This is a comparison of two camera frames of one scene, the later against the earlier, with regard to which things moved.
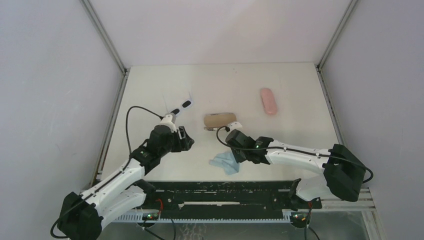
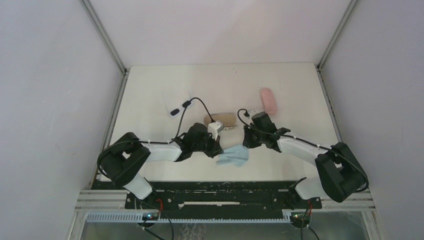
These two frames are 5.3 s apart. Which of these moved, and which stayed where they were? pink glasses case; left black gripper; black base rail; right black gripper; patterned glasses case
Moved: right black gripper; left black gripper
Stayed: patterned glasses case; black base rail; pink glasses case
